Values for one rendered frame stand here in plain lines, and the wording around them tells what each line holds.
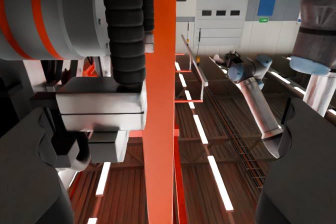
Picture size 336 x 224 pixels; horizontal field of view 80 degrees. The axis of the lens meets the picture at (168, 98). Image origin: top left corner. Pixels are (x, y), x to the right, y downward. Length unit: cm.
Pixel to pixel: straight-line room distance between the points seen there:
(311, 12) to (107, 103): 65
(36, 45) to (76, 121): 17
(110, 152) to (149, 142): 83
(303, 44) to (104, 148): 67
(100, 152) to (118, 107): 5
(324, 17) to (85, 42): 63
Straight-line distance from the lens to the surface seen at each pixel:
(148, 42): 54
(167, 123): 98
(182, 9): 1148
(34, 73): 47
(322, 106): 98
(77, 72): 64
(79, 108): 23
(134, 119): 23
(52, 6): 35
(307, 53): 77
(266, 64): 107
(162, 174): 121
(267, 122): 96
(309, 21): 76
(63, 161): 25
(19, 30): 38
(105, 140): 23
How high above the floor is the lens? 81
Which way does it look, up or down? 27 degrees up
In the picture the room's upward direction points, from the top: 180 degrees clockwise
